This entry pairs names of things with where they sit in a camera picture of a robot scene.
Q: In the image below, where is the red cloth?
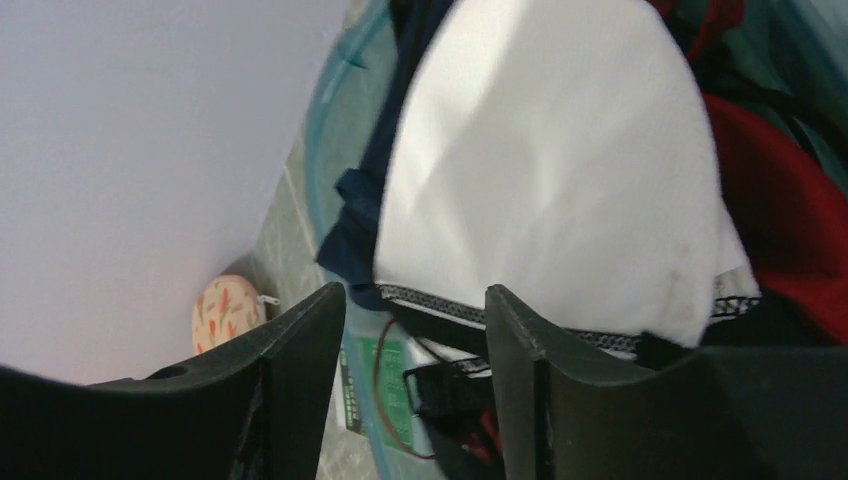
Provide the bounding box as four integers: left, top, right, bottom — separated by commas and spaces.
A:
655, 1, 847, 346

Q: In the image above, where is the patterned beige oven mitt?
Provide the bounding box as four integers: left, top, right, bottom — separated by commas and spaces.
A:
191, 275, 281, 355

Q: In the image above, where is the white padded bag insert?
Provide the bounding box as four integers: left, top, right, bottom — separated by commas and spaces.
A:
374, 1, 761, 358

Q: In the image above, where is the teal plastic basket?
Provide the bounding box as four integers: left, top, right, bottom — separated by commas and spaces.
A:
304, 1, 429, 479

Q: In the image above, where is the navy blue cloth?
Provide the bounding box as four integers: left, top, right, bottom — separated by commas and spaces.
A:
317, 1, 453, 311

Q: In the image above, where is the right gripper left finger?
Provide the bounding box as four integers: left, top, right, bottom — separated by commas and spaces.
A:
1, 283, 346, 479

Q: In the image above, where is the red thin wire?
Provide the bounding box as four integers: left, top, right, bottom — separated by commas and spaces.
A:
372, 317, 439, 462

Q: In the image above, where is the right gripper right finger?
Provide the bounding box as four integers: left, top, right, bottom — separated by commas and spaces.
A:
485, 285, 847, 479

